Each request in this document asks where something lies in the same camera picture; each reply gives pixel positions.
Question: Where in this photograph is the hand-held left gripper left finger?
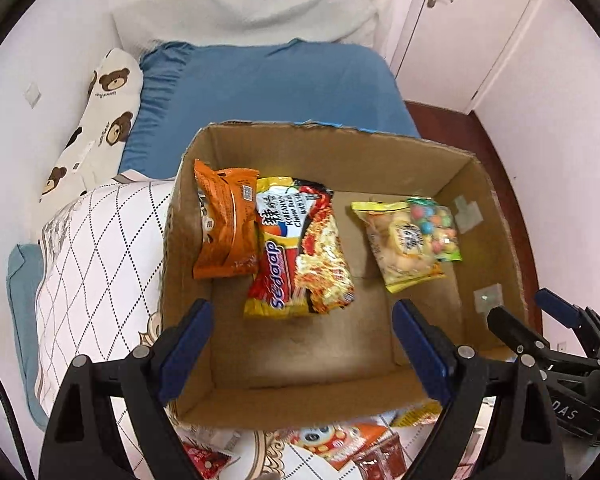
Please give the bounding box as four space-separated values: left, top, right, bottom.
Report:
39 299 216 480

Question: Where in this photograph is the bear print pillow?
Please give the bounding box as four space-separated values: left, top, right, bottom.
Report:
39 47 145 202

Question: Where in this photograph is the colourful candy packet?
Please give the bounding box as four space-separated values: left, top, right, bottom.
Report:
407 197 463 262

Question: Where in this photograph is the blue blanket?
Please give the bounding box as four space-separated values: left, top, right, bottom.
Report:
6 242 48 433

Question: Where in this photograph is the instant noodle packet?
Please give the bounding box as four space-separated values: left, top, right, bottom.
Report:
243 176 356 318

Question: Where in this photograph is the panda print snack packet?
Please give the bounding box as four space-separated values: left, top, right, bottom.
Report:
290 422 396 472

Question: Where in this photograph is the white diamond pattern quilt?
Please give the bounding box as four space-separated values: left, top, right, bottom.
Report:
32 170 496 480

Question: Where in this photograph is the orange snack packet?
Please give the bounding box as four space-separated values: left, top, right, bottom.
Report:
192 159 261 281

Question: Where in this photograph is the cardboard box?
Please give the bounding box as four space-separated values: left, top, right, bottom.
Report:
159 120 531 428

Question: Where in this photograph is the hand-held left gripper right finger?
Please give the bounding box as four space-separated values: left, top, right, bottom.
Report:
392 299 567 480

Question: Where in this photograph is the blue bed sheet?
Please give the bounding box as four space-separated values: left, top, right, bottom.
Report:
117 37 421 181

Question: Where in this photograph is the white door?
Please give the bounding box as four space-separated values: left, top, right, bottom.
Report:
394 0 556 116

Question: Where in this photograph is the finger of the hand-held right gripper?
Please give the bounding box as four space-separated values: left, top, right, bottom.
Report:
534 288 600 358
486 306 552 361

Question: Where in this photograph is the yellow cookie packet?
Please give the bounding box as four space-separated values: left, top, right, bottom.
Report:
351 201 446 294

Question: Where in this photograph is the white quilted pillow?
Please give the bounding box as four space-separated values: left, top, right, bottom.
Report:
111 0 396 58

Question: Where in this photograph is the dark red snack packet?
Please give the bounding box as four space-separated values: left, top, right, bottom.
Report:
352 435 412 480

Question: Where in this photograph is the yellow snack packet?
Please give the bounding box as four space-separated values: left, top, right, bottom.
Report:
390 400 443 428

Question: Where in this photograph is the black cable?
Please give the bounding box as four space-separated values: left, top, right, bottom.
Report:
0 345 36 480

